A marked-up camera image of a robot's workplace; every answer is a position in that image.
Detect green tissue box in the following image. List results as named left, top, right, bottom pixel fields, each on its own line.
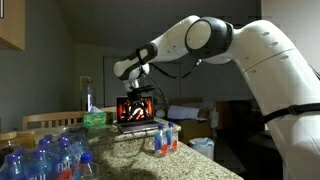
left=82, top=105, right=114, bottom=128

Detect laptop showing fireplace video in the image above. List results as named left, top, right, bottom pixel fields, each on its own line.
left=115, top=95, right=167, bottom=135

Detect white trash bin with bag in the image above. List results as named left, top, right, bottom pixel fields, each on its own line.
left=188, top=137, right=215, bottom=160

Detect small white round object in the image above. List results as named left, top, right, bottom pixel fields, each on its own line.
left=154, top=108, right=167, bottom=119

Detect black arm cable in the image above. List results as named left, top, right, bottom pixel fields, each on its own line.
left=141, top=58, right=203, bottom=111

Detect brown cardboard box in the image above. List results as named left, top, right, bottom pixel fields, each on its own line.
left=168, top=97, right=219, bottom=145

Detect light wooden chair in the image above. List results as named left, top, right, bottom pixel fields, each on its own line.
left=21, top=106, right=118, bottom=132

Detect white papers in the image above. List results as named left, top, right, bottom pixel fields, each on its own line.
left=166, top=104, right=208, bottom=122

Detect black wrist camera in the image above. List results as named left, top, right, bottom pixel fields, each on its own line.
left=133, top=85, right=155, bottom=95

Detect clear bottle behind tissue box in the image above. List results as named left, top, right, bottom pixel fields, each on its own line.
left=79, top=75, right=97, bottom=113

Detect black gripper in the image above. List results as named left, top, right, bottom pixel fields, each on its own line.
left=127, top=90, right=146, bottom=116

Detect wooden wall cabinet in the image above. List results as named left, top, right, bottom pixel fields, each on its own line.
left=0, top=0, right=26, bottom=52

